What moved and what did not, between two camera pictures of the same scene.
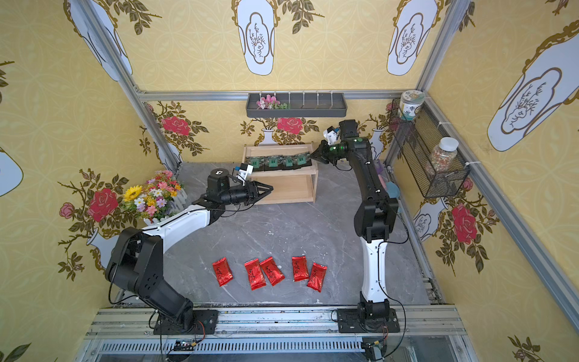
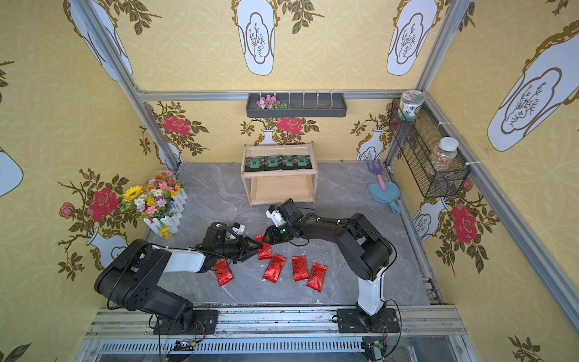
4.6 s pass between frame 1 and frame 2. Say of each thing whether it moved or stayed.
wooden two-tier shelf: stayed
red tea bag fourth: stayed
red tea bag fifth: stayed
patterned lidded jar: stayed
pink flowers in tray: stayed
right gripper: moved
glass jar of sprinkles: stayed
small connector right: stayed
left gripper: moved
